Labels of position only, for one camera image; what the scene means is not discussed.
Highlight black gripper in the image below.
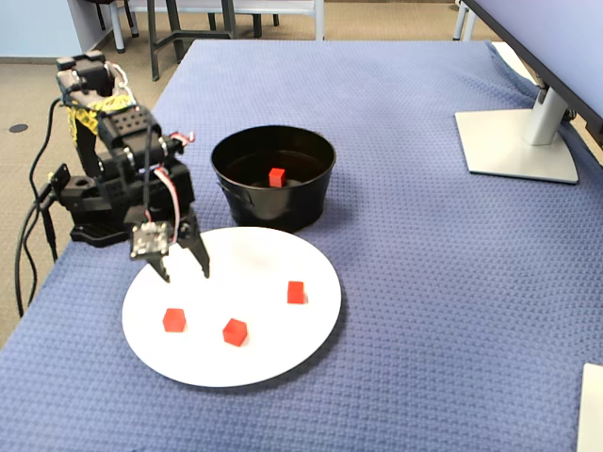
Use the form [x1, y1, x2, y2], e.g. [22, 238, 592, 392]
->
[124, 164, 212, 284]

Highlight white round plate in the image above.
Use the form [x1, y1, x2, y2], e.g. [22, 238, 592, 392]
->
[121, 226, 343, 389]

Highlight black round bucket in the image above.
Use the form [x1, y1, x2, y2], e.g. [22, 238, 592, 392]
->
[210, 124, 337, 234]

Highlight black chair legs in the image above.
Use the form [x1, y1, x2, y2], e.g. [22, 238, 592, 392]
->
[92, 0, 140, 39]
[206, 11, 281, 40]

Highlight blue woven table cloth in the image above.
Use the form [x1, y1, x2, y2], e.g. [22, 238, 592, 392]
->
[0, 39, 603, 452]

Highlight silver monitor stand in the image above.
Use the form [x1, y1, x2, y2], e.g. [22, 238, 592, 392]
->
[454, 84, 579, 186]

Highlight white table leg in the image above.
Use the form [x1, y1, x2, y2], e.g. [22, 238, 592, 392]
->
[451, 0, 478, 42]

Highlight computer monitor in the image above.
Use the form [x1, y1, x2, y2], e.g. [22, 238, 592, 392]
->
[459, 0, 603, 136]

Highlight white flat object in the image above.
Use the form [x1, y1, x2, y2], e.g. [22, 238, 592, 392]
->
[577, 362, 603, 452]

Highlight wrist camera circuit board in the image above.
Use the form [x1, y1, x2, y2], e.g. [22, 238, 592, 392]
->
[129, 219, 172, 260]

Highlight dark grey metal frame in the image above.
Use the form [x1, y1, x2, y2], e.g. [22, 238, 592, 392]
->
[146, 0, 237, 82]

